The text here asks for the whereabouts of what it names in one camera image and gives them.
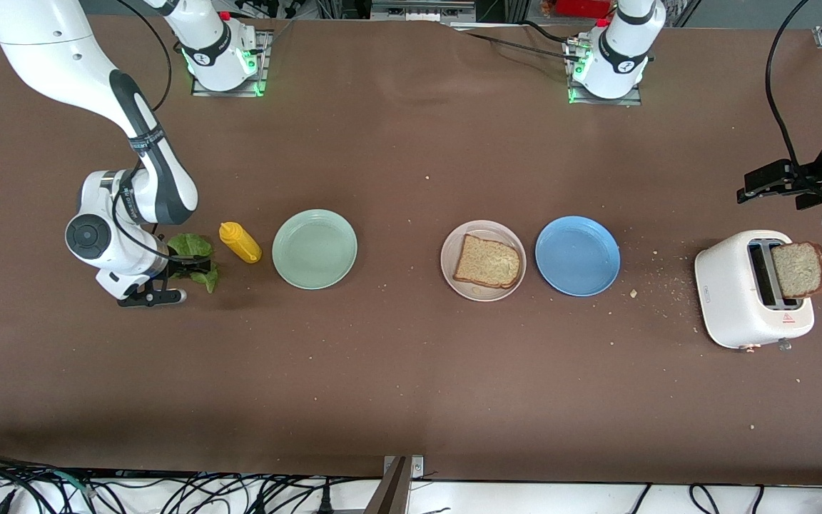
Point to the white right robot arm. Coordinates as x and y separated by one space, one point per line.
47 43

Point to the yellow mustard squeeze bottle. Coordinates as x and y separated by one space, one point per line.
243 246

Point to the white toaster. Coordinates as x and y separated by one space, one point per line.
728 293

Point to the grey metal strut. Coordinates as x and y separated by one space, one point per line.
391 492

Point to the brown bread slice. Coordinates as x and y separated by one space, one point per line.
486 260
803 271

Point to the beige plate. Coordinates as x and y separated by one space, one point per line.
484 225

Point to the grey metal box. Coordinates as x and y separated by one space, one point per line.
422 8

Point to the green lettuce leaf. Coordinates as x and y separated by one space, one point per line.
197 246

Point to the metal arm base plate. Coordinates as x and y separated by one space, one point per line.
229 91
604 101

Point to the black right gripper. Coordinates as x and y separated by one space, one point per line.
181 268

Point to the small metal table bracket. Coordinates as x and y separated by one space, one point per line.
417 465

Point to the blue plate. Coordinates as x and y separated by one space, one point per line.
577 255

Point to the mint green plate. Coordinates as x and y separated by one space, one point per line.
315 250

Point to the red box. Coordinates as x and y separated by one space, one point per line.
582 7

